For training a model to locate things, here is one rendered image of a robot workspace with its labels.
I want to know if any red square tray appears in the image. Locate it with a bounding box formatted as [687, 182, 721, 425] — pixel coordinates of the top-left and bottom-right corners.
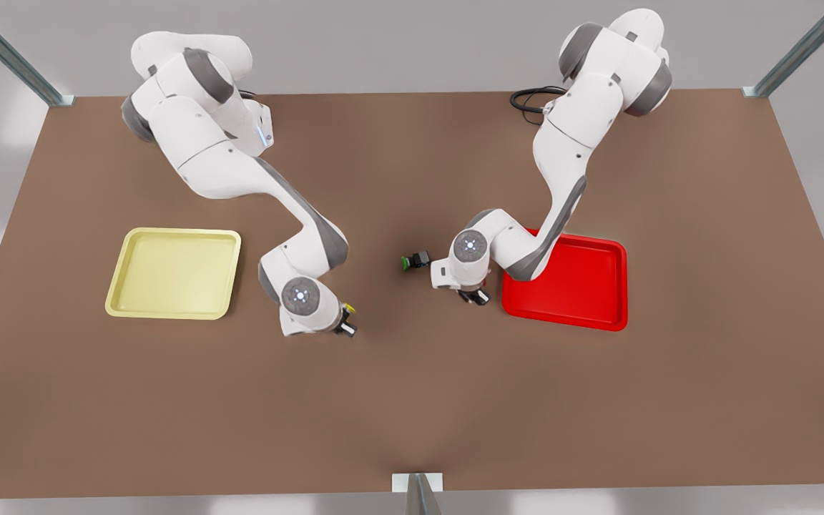
[501, 229, 629, 333]

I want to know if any yellow square tray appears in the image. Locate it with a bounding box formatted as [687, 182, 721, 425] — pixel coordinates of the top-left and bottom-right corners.
[104, 227, 242, 320]

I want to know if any silver frame post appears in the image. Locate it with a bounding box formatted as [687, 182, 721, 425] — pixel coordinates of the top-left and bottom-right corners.
[742, 0, 824, 99]
[0, 0, 75, 108]
[392, 473, 444, 515]

